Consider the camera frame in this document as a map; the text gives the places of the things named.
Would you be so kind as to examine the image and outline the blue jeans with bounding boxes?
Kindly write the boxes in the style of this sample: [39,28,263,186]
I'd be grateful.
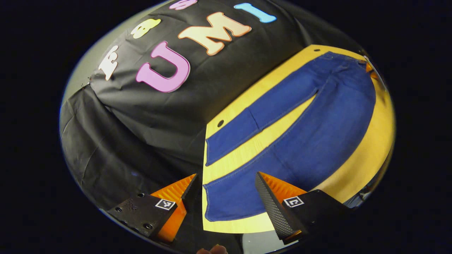
[203,51,376,223]

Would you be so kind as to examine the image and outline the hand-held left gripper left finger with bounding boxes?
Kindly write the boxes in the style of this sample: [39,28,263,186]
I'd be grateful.
[105,173,199,244]

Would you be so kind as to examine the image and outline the black backdrop cloth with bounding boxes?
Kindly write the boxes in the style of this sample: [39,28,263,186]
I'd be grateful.
[59,0,364,253]

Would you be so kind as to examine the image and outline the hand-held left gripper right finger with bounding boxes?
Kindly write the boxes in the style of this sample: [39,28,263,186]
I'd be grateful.
[255,171,353,246]

